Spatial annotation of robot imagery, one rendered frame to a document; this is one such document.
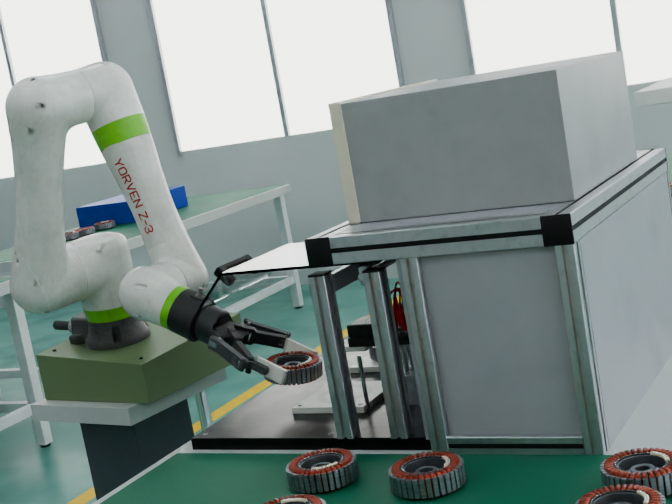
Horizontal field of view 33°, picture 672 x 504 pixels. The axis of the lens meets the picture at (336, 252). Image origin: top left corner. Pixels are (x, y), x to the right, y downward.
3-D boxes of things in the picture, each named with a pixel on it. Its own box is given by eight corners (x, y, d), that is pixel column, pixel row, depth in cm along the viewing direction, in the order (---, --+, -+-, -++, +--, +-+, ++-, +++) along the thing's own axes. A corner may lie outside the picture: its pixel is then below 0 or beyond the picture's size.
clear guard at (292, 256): (200, 308, 203) (193, 275, 202) (268, 275, 224) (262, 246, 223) (364, 296, 187) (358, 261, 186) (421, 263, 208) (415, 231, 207)
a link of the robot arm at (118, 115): (53, 80, 241) (80, 58, 232) (102, 69, 250) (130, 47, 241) (86, 160, 241) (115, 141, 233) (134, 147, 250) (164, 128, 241)
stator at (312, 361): (253, 383, 216) (251, 364, 216) (282, 365, 226) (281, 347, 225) (305, 389, 211) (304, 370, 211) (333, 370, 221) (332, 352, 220)
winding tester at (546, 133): (348, 224, 194) (327, 104, 191) (443, 181, 232) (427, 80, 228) (574, 201, 175) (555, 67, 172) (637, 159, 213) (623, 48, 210)
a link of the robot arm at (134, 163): (90, 157, 239) (129, 136, 234) (123, 151, 249) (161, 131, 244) (157, 318, 239) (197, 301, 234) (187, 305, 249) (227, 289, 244)
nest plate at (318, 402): (292, 414, 212) (291, 407, 212) (329, 387, 225) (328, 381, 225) (364, 412, 205) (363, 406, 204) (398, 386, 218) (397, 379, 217)
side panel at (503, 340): (432, 455, 184) (398, 259, 179) (439, 448, 186) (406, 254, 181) (604, 455, 170) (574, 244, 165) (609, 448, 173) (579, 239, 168)
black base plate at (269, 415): (192, 449, 208) (190, 438, 208) (348, 347, 264) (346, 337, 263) (430, 450, 186) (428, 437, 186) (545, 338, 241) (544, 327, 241)
